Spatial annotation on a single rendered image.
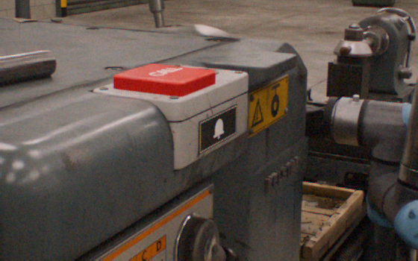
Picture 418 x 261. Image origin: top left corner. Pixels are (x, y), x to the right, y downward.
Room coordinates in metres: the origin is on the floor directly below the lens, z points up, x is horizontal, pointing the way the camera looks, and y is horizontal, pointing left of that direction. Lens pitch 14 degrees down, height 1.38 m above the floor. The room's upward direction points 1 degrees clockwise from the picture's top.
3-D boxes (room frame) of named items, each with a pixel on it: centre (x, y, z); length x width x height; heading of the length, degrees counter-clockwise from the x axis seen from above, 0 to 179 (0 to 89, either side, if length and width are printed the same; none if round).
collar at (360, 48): (1.64, -0.30, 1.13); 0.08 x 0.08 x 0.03
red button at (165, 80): (0.60, 0.03, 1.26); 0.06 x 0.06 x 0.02; 64
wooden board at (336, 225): (1.33, -0.07, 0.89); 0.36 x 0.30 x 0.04; 64
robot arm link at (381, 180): (1.19, -0.30, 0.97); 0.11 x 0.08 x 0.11; 3
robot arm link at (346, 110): (1.24, -0.23, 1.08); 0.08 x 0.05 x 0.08; 154
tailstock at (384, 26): (2.19, -0.47, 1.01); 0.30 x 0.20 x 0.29; 154
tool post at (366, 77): (1.63, -0.29, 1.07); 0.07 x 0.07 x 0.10; 64
